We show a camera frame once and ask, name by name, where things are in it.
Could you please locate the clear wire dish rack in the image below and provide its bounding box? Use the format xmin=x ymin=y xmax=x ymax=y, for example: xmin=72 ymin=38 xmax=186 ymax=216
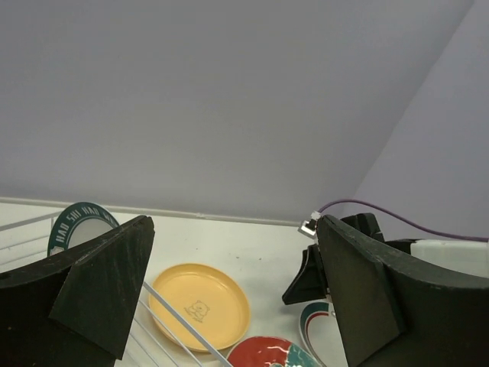
xmin=0 ymin=212 xmax=234 ymax=367

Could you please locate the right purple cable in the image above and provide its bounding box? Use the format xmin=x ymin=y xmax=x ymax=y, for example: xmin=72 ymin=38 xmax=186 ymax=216
xmin=319 ymin=198 xmax=489 ymax=242

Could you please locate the green rim lettered plate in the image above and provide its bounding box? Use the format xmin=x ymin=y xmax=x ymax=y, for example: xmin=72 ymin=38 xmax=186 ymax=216
xmin=47 ymin=202 xmax=119 ymax=257

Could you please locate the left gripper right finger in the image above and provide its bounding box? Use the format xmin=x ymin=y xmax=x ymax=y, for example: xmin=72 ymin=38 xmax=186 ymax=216
xmin=317 ymin=216 xmax=488 ymax=366

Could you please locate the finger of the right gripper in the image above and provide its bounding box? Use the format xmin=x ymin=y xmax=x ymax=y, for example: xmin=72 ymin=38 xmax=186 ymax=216
xmin=282 ymin=244 xmax=329 ymax=305

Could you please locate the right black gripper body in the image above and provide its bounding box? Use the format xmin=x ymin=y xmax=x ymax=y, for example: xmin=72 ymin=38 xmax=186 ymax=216
xmin=341 ymin=213 xmax=384 ymax=242

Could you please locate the yellow plate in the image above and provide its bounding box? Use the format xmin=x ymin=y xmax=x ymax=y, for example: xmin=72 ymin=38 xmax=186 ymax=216
xmin=152 ymin=263 xmax=251 ymax=350

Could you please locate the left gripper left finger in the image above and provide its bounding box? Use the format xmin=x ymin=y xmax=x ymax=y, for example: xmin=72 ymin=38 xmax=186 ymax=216
xmin=0 ymin=213 xmax=156 ymax=367

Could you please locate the red teal flower plate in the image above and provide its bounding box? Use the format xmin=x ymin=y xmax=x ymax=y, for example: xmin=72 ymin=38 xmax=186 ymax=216
xmin=227 ymin=336 xmax=320 ymax=367

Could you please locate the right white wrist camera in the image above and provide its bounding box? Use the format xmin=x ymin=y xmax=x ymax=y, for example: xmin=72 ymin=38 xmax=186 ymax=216
xmin=298 ymin=211 xmax=322 ymax=239

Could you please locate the green red striped plate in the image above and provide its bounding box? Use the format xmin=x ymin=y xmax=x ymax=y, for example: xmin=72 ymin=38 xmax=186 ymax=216
xmin=299 ymin=301 xmax=334 ymax=366

